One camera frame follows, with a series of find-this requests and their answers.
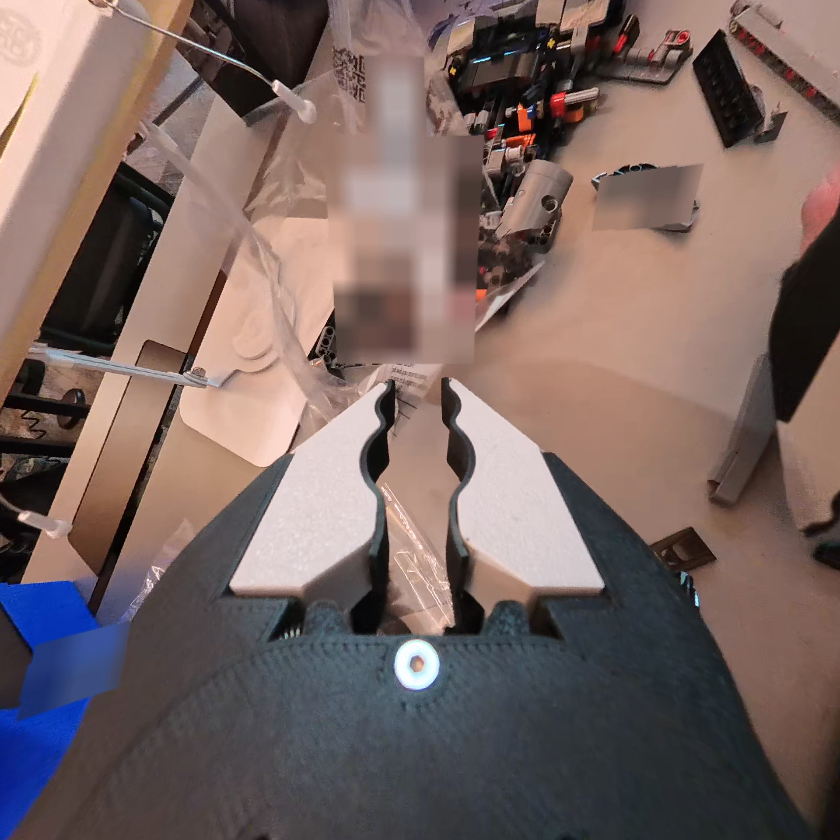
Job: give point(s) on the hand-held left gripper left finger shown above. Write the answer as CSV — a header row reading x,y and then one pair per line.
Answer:
x,y
315,525

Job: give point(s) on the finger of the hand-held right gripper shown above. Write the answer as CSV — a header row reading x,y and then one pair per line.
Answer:
x,y
814,472

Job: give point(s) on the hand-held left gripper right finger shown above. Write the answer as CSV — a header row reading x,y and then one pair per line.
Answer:
x,y
525,525

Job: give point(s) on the black studded lego plate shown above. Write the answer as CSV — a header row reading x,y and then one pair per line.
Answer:
x,y
728,92

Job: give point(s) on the small dark grey lego piece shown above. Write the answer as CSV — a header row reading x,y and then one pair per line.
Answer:
x,y
771,128

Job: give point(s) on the grey lego beam red pins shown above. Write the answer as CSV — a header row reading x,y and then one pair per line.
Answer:
x,y
787,52

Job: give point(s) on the grey red lego subassembly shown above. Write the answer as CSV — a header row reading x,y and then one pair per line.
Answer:
x,y
649,62

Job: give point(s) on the partly built lego car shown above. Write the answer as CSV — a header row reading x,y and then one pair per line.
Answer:
x,y
512,65

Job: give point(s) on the person's right hand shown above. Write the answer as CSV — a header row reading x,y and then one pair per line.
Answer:
x,y
823,210

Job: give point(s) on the white wooden book stand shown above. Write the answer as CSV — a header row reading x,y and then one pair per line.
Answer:
x,y
243,426

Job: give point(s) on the white flat panel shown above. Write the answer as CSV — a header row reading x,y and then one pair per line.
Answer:
x,y
111,459

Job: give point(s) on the clear printed empty bag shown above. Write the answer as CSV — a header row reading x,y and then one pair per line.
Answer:
x,y
302,197

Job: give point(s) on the blue plastic bin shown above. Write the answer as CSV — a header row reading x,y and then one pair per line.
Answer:
x,y
33,787

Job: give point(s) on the black lego frame piece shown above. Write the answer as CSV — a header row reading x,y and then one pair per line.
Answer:
x,y
679,550

